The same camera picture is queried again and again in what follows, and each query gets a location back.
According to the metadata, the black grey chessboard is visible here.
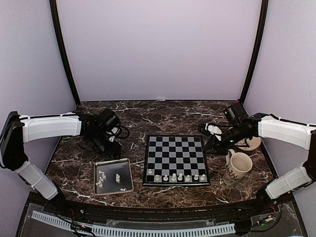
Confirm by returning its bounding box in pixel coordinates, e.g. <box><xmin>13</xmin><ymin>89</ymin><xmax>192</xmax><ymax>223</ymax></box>
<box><xmin>143</xmin><ymin>135</ymin><xmax>210</xmax><ymax>187</ymax></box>

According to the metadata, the white chess piece cluster left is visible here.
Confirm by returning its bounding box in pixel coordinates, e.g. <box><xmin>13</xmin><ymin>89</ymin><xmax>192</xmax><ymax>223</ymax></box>
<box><xmin>98</xmin><ymin>170</ymin><xmax>106</xmax><ymax>184</ymax></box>

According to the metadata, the cream floral mug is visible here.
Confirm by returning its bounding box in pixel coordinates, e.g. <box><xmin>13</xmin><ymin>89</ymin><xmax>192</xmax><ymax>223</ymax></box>
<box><xmin>223</xmin><ymin>149</ymin><xmax>253</xmax><ymax>187</ymax></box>

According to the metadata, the round wooden bird coaster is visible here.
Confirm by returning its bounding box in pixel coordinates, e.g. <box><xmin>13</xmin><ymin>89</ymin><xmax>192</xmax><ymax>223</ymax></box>
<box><xmin>235</xmin><ymin>137</ymin><xmax>261</xmax><ymax>151</ymax></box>

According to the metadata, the black frame post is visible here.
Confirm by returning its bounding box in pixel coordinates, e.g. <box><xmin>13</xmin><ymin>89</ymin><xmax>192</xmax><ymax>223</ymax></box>
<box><xmin>49</xmin><ymin>0</ymin><xmax>81</xmax><ymax>106</ymax></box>
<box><xmin>238</xmin><ymin>0</ymin><xmax>269</xmax><ymax>105</ymax></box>

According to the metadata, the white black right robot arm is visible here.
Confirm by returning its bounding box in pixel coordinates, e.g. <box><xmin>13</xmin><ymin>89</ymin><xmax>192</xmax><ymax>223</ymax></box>
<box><xmin>198</xmin><ymin>113</ymin><xmax>316</xmax><ymax>214</ymax></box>

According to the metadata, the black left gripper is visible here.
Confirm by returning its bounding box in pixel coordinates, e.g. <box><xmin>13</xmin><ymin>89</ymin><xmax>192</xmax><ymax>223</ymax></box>
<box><xmin>87</xmin><ymin>130</ymin><xmax>121</xmax><ymax>160</ymax></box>

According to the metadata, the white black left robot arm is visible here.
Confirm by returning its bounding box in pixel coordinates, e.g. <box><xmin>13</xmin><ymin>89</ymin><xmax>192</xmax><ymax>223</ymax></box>
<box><xmin>0</xmin><ymin>109</ymin><xmax>122</xmax><ymax>215</ymax></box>

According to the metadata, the white king chess piece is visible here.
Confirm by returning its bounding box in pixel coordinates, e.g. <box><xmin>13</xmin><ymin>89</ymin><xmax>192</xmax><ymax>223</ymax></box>
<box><xmin>177</xmin><ymin>173</ymin><xmax>183</xmax><ymax>182</ymax></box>

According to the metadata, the white chess piece lying left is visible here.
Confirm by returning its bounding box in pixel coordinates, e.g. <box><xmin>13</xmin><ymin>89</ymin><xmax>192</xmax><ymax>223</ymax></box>
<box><xmin>95</xmin><ymin>181</ymin><xmax>103</xmax><ymax>187</ymax></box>

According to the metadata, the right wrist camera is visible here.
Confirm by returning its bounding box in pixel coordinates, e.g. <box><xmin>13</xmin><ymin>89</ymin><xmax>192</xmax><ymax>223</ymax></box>
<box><xmin>197</xmin><ymin>123</ymin><xmax>223</xmax><ymax>138</ymax></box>

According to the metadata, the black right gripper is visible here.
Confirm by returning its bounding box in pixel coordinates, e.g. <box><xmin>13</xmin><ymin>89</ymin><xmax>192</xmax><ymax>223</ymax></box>
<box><xmin>203</xmin><ymin>124</ymin><xmax>249</xmax><ymax>156</ymax></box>

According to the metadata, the metal tray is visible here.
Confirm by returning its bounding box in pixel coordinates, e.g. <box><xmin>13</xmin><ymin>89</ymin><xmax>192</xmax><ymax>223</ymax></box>
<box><xmin>94</xmin><ymin>158</ymin><xmax>134</xmax><ymax>196</ymax></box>

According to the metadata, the white slotted cable duct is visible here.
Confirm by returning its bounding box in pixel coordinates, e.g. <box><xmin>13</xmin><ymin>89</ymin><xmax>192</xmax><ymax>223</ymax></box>
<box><xmin>31</xmin><ymin>211</ymin><xmax>236</xmax><ymax>237</ymax></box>

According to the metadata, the black left frame post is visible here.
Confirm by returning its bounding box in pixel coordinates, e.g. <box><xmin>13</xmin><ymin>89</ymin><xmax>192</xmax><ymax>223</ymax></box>
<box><xmin>49</xmin><ymin>0</ymin><xmax>81</xmax><ymax>106</ymax></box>

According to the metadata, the black right frame post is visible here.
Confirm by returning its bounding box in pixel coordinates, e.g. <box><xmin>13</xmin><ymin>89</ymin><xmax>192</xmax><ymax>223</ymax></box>
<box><xmin>238</xmin><ymin>0</ymin><xmax>269</xmax><ymax>105</ymax></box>

